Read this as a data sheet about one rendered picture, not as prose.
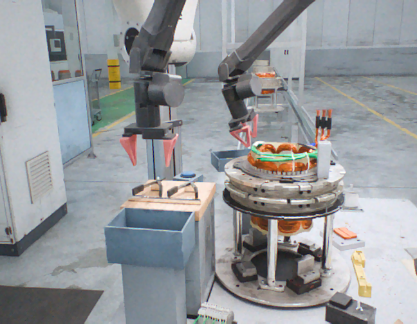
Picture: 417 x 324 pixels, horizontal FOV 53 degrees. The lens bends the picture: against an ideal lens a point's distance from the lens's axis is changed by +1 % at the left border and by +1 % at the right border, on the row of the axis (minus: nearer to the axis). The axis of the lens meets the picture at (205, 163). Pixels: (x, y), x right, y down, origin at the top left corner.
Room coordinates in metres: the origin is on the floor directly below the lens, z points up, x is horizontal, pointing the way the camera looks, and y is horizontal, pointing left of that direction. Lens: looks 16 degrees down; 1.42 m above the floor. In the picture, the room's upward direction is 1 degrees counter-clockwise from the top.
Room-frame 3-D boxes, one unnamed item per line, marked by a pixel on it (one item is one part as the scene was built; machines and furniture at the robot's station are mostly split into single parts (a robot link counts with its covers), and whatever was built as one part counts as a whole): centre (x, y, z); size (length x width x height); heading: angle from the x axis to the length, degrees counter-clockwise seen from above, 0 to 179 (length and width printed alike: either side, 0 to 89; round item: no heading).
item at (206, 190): (0.97, 0.09, 1.05); 0.20 x 0.19 x 0.02; 168
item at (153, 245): (0.82, 0.12, 0.92); 0.17 x 0.11 x 0.28; 78
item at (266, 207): (1.08, -0.21, 1.05); 0.29 x 0.29 x 0.06
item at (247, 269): (1.01, -0.11, 0.83); 0.05 x 0.04 x 0.02; 15
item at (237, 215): (1.12, -0.09, 0.91); 0.02 x 0.02 x 0.21
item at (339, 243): (1.25, -0.45, 0.79); 0.12 x 0.09 x 0.02; 18
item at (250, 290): (1.08, -0.21, 0.80); 0.39 x 0.39 x 0.01
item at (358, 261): (1.04, -0.43, 0.80); 0.22 x 0.04 x 0.03; 166
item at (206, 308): (0.84, -0.02, 0.80); 0.10 x 0.05 x 0.04; 67
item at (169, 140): (0.95, 0.10, 1.19); 0.07 x 0.07 x 0.09; 79
